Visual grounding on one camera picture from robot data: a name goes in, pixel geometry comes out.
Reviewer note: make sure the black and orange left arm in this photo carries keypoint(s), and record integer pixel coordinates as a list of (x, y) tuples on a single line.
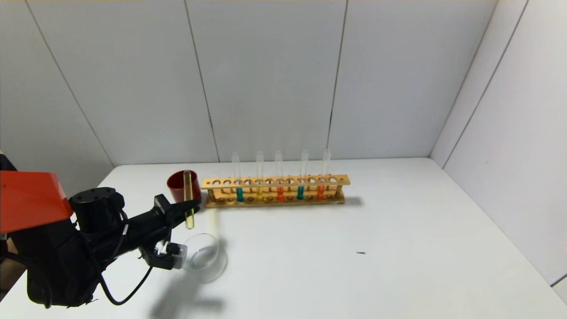
[(57, 257)]

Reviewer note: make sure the test tube with blue liquid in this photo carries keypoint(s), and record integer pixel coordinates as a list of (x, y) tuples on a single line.
[(300, 192), (239, 195)]

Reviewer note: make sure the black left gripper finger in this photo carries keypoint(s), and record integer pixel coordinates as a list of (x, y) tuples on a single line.
[(179, 208)]

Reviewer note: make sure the dark red cup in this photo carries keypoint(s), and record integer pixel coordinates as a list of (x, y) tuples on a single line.
[(177, 188)]

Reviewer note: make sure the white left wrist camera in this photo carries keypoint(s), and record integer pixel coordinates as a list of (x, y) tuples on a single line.
[(170, 257)]

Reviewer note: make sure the wooden test tube rack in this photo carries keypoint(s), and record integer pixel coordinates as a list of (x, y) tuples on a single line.
[(274, 181)]

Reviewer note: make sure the test tube with orange liquid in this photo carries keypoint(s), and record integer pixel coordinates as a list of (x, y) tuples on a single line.
[(320, 192), (280, 194)]

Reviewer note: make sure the clear glass spouted dish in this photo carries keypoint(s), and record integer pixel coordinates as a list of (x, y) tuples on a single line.
[(206, 259)]

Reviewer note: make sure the test tube with yellow liquid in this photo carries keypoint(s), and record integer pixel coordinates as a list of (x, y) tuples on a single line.
[(260, 193), (188, 190)]

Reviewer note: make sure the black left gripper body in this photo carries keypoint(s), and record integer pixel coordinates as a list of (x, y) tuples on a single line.
[(162, 209)]

